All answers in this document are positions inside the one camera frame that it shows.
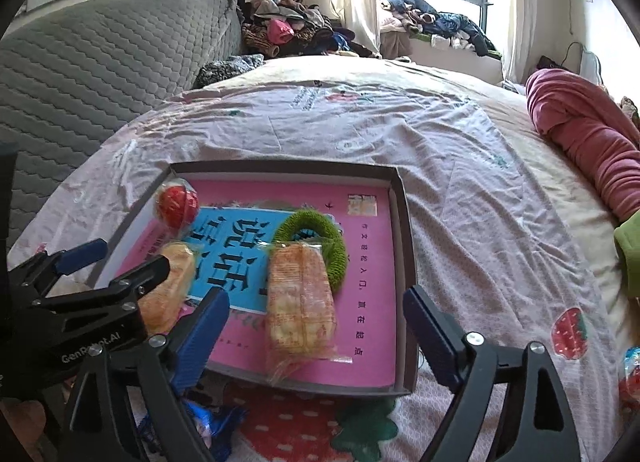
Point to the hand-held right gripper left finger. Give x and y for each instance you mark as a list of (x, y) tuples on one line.
[(200, 337)]

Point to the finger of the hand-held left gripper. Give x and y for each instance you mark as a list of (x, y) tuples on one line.
[(82, 254), (145, 277)]

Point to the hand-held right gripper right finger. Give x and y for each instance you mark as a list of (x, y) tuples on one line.
[(435, 337)]

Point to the orange cake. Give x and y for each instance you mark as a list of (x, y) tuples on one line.
[(300, 302), (170, 282)]

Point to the red ball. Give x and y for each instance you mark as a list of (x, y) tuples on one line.
[(175, 202)]

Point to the blue cookie packet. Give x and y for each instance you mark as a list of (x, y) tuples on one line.
[(215, 424)]

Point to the dark shallow cardboard box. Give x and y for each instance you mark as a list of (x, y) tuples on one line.
[(406, 252)]

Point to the person's left forearm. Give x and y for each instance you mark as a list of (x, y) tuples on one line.
[(25, 422)]

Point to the pink book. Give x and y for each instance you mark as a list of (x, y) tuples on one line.
[(370, 302)]

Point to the grey quilted headboard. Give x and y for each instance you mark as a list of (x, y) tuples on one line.
[(100, 67)]

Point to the pink printed bed sheet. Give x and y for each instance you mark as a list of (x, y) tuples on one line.
[(450, 142)]

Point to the red blue snack wrapper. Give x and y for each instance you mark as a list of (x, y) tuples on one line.
[(630, 377)]

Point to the green cloth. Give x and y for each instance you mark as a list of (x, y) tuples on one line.
[(630, 247)]

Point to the dark patterned pillow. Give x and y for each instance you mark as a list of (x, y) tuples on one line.
[(230, 67)]

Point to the pink quilt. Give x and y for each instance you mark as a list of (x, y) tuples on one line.
[(575, 117)]

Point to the clothes pile beside headboard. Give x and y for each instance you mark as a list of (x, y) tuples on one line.
[(290, 27)]

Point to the black bag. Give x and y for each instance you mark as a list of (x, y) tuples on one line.
[(550, 64)]

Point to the white chair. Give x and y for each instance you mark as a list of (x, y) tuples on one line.
[(592, 67)]

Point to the clothes pile on windowsill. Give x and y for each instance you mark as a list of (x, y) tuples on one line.
[(440, 22)]

